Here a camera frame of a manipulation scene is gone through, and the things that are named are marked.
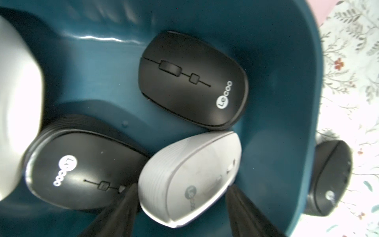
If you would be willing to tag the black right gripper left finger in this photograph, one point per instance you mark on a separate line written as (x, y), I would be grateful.
(117, 220)

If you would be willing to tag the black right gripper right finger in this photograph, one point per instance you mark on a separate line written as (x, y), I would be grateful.
(246, 220)

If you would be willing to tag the teal plastic storage box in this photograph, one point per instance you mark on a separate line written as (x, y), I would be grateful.
(89, 52)

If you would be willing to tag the black lecoo mouse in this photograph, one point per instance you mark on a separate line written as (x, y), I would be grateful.
(81, 163)
(193, 80)

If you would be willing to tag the white slim mouse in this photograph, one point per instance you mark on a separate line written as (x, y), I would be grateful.
(22, 95)

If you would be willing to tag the floral table mat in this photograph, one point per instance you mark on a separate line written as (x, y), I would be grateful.
(349, 111)

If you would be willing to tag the pink folder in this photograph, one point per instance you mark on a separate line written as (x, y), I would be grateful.
(321, 9)

